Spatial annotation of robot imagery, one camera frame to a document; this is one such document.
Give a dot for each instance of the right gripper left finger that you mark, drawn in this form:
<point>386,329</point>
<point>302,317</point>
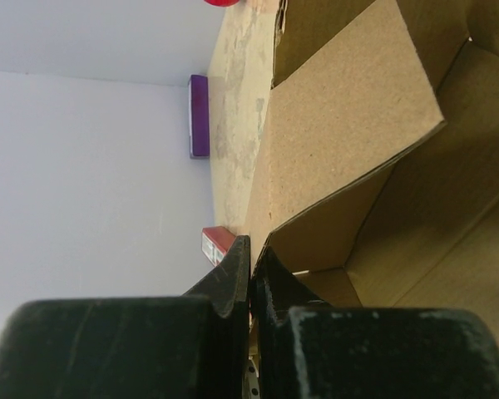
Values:
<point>190,346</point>

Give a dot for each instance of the red apple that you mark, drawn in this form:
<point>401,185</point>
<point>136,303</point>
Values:
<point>222,3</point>

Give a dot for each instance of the purple rectangular box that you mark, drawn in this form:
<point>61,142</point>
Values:
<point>199,125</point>

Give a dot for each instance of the brown cardboard box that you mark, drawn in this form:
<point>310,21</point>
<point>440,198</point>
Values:
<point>377,176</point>

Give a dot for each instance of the red rectangular box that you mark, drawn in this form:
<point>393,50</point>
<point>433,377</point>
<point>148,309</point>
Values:
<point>215,243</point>

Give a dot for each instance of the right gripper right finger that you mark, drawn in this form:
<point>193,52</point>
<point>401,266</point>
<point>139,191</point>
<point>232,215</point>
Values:
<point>311,349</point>

